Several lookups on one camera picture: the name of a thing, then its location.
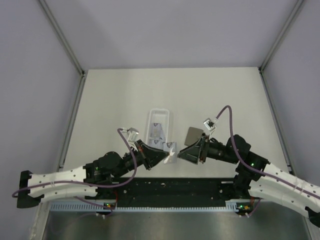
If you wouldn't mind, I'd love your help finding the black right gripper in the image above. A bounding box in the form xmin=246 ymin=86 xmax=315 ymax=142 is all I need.
xmin=177 ymin=132 xmax=239 ymax=165

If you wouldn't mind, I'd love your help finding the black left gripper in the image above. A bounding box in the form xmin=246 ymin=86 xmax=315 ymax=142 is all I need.
xmin=114 ymin=140 xmax=170 ymax=179

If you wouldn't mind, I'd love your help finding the grey card holder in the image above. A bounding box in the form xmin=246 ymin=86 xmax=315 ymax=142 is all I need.
xmin=184 ymin=127 xmax=204 ymax=147

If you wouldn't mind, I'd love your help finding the white plastic basket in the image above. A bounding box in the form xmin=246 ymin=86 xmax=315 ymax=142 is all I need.
xmin=145 ymin=108 xmax=170 ymax=150

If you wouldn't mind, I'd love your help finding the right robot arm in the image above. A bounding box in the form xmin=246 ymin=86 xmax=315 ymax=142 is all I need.
xmin=177 ymin=134 xmax=320 ymax=227

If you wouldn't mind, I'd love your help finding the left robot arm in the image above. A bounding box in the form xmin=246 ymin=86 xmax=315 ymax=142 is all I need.
xmin=12 ymin=140 xmax=173 ymax=209

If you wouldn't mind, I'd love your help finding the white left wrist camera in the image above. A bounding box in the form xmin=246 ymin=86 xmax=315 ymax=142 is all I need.
xmin=126 ymin=127 xmax=139 ymax=144

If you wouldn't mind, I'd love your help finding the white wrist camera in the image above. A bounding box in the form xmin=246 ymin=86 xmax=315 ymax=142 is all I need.
xmin=203 ymin=118 xmax=216 ymax=138
xmin=126 ymin=127 xmax=139 ymax=144

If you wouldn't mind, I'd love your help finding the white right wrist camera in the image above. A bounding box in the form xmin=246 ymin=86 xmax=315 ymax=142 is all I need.
xmin=203 ymin=118 xmax=216 ymax=138

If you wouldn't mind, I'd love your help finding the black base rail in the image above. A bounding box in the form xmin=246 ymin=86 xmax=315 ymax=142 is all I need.
xmin=85 ymin=177 xmax=252 ymax=208

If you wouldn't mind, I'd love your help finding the white slotted cable duct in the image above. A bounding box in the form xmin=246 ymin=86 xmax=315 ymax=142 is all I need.
xmin=50 ymin=201 xmax=250 ymax=213

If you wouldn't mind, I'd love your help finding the left aluminium frame post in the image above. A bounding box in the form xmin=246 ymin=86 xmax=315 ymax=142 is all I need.
xmin=36 ymin=0 xmax=85 ymax=76

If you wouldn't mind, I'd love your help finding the aluminium frame post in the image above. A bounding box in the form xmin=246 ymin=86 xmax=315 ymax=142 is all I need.
xmin=258 ymin=0 xmax=307 ymax=74
xmin=36 ymin=0 xmax=85 ymax=76

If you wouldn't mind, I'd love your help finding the right aluminium frame post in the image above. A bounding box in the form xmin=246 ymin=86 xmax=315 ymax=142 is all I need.
xmin=258 ymin=0 xmax=307 ymax=74

